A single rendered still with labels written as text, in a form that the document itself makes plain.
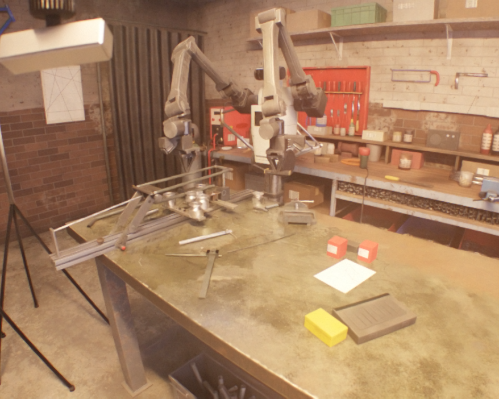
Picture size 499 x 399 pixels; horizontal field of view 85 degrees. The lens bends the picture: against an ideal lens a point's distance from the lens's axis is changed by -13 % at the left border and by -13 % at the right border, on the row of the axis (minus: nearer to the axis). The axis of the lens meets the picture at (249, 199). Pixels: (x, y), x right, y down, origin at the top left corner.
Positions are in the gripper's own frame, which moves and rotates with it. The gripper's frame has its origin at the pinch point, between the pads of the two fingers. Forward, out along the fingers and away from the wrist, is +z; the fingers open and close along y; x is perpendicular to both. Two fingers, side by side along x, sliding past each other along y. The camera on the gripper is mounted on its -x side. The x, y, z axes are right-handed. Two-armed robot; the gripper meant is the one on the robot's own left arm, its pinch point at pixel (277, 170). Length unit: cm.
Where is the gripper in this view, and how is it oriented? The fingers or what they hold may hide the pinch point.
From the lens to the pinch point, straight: 123.0
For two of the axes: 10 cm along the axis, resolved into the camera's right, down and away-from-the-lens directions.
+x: -9.5, -0.9, 3.0
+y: 3.1, -3.8, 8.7
